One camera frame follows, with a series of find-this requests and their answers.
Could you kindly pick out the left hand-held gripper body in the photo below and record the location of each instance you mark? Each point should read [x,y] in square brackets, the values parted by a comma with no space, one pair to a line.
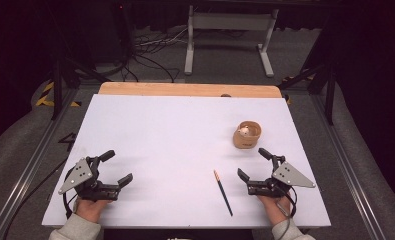
[80,175]

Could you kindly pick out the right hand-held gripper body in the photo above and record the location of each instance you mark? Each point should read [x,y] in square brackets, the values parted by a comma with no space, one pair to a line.
[290,176]

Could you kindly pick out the person's left hand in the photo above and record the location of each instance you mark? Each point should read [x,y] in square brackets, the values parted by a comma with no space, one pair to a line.
[90,208]

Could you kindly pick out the person's right hand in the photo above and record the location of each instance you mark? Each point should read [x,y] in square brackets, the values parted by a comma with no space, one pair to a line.
[274,208]

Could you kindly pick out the round wooden pen holder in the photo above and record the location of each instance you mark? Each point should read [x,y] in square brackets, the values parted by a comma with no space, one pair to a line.
[246,140]

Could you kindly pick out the dark blue pencil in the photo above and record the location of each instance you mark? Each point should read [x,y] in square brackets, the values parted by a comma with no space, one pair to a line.
[223,193]

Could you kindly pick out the small white object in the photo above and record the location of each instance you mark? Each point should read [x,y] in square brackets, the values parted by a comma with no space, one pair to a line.
[244,130]

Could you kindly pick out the white table cover board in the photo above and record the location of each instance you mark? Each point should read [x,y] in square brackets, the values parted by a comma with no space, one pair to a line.
[171,140]

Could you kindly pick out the yellow black floor tape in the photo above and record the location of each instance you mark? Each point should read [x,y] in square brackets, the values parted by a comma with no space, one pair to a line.
[298,78]
[45,96]

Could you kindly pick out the black tripod stand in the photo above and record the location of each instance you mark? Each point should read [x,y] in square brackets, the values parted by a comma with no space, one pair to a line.
[60,83]
[328,86]

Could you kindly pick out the white metal stand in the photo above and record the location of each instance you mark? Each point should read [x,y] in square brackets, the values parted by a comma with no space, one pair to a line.
[230,21]

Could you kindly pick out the aluminium floor rail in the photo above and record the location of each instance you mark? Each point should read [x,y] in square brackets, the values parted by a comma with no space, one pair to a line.
[350,166]
[28,170]

